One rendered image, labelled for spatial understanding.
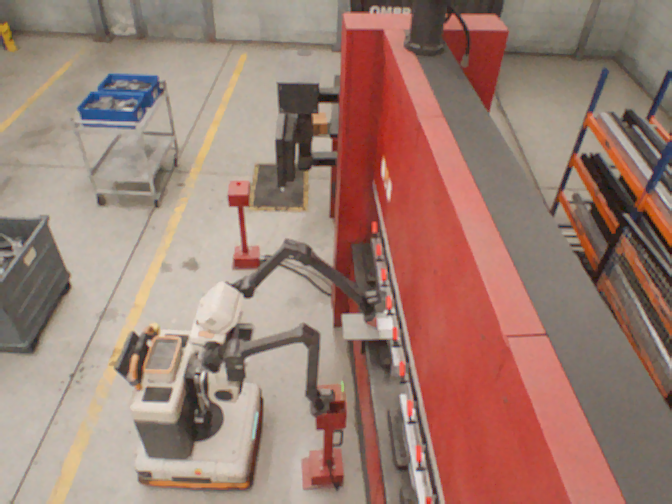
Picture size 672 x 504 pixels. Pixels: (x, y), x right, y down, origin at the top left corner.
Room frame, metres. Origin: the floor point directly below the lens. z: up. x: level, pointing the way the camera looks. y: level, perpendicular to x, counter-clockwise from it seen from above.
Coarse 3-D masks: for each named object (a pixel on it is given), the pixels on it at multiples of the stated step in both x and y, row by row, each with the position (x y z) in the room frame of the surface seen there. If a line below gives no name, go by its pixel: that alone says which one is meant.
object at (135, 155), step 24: (168, 96) 5.09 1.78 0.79; (72, 120) 4.21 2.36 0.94; (144, 120) 4.48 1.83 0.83; (120, 144) 4.88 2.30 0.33; (144, 144) 4.90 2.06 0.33; (168, 144) 4.92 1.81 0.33; (96, 168) 4.39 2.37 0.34; (120, 168) 4.42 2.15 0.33; (144, 168) 4.44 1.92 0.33; (96, 192) 4.21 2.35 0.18; (120, 192) 4.21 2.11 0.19; (144, 192) 4.22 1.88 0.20
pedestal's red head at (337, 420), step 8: (336, 384) 1.71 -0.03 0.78; (336, 392) 1.66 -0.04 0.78; (344, 392) 1.62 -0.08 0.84; (336, 400) 1.61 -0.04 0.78; (336, 408) 1.58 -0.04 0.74; (320, 416) 1.50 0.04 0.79; (328, 416) 1.50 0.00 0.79; (336, 416) 1.51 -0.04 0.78; (344, 416) 1.51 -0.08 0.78; (320, 424) 1.50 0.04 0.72; (328, 424) 1.50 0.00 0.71; (336, 424) 1.51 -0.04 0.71; (344, 424) 1.51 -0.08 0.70
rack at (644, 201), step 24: (624, 120) 3.81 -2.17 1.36; (648, 120) 3.80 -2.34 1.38; (576, 144) 3.82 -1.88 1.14; (576, 168) 3.67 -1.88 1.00; (624, 168) 3.06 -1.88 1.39; (648, 192) 2.72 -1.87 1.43; (552, 216) 3.79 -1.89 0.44; (624, 240) 2.72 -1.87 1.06; (648, 288) 2.31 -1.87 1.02; (624, 312) 2.41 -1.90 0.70; (648, 360) 2.03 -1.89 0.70
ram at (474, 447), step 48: (384, 96) 2.70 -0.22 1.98; (384, 144) 2.55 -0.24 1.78; (384, 192) 2.41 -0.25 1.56; (384, 240) 2.26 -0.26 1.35; (432, 240) 1.47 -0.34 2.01; (432, 288) 1.37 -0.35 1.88; (432, 336) 1.26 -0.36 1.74; (432, 384) 1.16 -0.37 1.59; (480, 384) 0.85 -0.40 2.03; (432, 432) 1.05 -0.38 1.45; (480, 432) 0.77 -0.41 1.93; (480, 480) 0.69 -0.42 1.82; (528, 480) 0.55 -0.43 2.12
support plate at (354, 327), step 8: (344, 320) 1.97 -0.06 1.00; (352, 320) 1.98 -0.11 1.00; (360, 320) 1.98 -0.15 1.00; (344, 328) 1.92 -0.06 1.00; (352, 328) 1.92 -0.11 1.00; (360, 328) 1.92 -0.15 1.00; (368, 328) 1.92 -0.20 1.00; (344, 336) 1.86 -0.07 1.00; (352, 336) 1.86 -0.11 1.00; (360, 336) 1.86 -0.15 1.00; (368, 336) 1.87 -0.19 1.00; (376, 336) 1.87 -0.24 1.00; (384, 336) 1.87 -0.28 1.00; (392, 336) 1.87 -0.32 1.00
